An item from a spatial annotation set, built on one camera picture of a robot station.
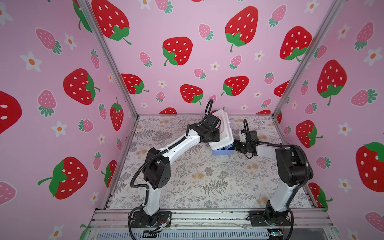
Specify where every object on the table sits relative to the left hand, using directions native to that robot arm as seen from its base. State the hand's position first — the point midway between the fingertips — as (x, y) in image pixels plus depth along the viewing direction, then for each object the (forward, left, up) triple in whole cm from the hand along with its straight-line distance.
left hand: (219, 136), depth 87 cm
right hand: (+4, -10, -14) cm, 17 cm away
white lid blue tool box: (-2, -4, -7) cm, 9 cm away
